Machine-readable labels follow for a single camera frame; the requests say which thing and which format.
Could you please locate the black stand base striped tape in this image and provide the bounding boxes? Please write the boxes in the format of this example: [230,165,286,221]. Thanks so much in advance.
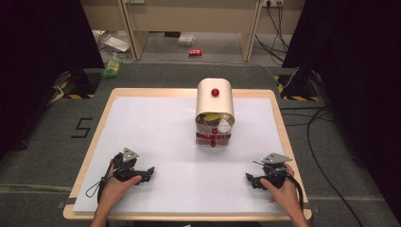
[273,69,321,102]
[61,67,103,100]

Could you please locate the green plastic packet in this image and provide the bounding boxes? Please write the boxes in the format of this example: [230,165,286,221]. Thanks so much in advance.
[100,58,124,79]

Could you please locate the person's right hand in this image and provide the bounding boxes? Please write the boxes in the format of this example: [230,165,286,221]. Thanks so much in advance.
[259,162,304,216]

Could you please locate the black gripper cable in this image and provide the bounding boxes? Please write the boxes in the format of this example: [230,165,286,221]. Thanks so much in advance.
[85,162,115,204]
[283,172,305,213]

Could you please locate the clear plastic box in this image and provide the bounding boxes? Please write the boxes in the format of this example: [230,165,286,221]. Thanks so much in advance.
[176,33,197,48]

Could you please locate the black power cables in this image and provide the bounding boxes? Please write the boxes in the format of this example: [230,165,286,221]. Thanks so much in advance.
[254,2,290,63]

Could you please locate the thin white floor cable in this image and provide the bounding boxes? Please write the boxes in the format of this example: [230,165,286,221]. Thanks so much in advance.
[145,41,301,87]

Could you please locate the yellow green round item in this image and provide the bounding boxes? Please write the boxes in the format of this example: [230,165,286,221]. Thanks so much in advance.
[202,113,221,126]

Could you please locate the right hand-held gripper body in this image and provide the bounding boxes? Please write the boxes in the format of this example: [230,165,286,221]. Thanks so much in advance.
[253,152,294,189]

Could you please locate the black floor cables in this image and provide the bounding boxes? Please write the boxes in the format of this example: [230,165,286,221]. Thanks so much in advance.
[279,106,365,227]

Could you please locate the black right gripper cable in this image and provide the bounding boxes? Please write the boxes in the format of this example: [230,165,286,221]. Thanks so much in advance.
[283,172,305,213]

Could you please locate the person's left hand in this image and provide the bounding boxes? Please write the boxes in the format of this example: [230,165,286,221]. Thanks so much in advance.
[97,160,143,216]

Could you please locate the white table mat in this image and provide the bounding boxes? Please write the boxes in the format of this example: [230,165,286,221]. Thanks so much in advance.
[72,96,293,216]

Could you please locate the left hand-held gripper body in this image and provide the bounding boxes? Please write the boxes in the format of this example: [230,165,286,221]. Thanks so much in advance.
[112,147,147,183]

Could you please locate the crumpled white plastic wrapping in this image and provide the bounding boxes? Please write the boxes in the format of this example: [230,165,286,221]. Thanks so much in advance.
[92,29,135,64]

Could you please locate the white cone shaped item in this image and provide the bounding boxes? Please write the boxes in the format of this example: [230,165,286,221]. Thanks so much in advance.
[217,117,234,133]

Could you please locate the black curtain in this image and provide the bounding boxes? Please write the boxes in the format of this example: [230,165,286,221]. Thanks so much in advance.
[281,0,401,221]
[0,0,106,160]

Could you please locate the white roll-top box red knobs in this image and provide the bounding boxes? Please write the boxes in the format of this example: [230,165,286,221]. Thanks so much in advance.
[194,78,236,149]

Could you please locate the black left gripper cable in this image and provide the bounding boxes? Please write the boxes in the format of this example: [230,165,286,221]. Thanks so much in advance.
[85,162,115,204]

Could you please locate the white wall power outlet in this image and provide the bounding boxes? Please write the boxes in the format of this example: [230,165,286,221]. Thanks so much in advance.
[261,0,285,9]

